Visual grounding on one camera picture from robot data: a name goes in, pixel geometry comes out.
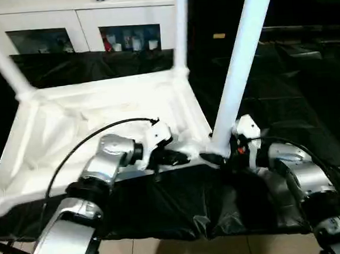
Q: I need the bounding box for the white plastic table top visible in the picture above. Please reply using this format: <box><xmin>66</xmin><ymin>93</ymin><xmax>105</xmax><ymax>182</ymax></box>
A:
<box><xmin>0</xmin><ymin>65</ymin><xmax>221</xmax><ymax>218</ymax></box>

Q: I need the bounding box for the white cabinet with glass doors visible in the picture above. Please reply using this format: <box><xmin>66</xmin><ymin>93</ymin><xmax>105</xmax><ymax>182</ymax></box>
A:
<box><xmin>0</xmin><ymin>0</ymin><xmax>179</xmax><ymax>62</ymax></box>

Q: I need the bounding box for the glossy black mat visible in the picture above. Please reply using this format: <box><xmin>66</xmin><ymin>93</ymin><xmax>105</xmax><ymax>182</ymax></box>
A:
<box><xmin>0</xmin><ymin>28</ymin><xmax>340</xmax><ymax>254</ymax></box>

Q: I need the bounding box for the white plastic table leg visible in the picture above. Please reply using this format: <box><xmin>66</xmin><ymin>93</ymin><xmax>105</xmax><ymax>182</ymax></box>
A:
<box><xmin>167</xmin><ymin>0</ymin><xmax>196</xmax><ymax>79</ymax></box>
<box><xmin>0</xmin><ymin>9</ymin><xmax>38</xmax><ymax>106</ymax></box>
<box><xmin>198</xmin><ymin>0</ymin><xmax>290</xmax><ymax>158</ymax></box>

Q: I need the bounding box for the small red bottle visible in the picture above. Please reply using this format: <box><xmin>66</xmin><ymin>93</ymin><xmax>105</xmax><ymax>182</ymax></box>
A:
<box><xmin>103</xmin><ymin>35</ymin><xmax>113</xmax><ymax>53</ymax></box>

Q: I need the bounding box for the long black bar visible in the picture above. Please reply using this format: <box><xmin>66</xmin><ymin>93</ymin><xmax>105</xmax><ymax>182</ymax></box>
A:
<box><xmin>260</xmin><ymin>21</ymin><xmax>340</xmax><ymax>43</ymax></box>

